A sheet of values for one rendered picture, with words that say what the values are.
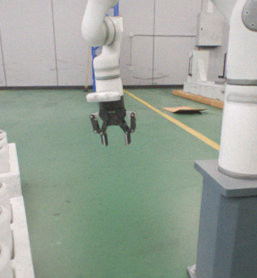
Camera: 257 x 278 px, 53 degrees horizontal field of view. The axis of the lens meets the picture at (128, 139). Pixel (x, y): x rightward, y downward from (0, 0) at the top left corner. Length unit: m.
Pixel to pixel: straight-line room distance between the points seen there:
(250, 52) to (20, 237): 0.54
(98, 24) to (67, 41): 6.09
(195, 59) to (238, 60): 4.41
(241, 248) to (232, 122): 0.24
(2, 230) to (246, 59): 0.51
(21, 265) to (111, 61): 0.50
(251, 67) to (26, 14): 6.62
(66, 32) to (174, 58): 2.75
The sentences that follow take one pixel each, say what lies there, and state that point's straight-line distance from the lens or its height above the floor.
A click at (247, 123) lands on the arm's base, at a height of 0.41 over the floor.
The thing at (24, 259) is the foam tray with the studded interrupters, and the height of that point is 0.18.
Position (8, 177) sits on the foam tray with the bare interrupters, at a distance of 0.90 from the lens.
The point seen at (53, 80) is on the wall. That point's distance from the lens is 6.78.
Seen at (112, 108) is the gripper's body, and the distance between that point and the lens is 0.72.
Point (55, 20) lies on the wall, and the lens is 6.84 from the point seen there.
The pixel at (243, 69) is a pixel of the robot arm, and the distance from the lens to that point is 0.50.
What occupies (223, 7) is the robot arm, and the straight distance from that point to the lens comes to 0.58.
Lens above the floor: 0.50
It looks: 15 degrees down
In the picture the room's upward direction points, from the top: straight up
